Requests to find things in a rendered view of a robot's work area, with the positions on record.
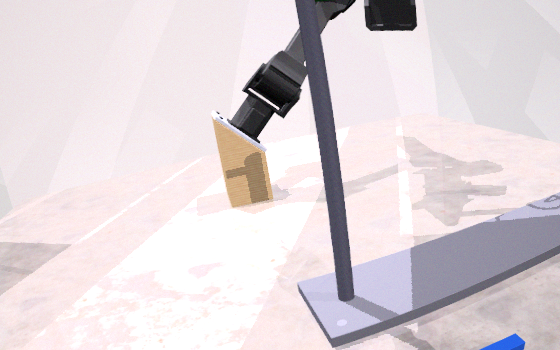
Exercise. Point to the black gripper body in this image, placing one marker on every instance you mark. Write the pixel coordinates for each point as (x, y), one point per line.
(391, 15)

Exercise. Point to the blue rectangular bar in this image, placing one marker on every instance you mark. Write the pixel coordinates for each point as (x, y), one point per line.
(513, 342)

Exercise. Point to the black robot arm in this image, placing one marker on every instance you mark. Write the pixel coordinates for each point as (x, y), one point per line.
(280, 79)

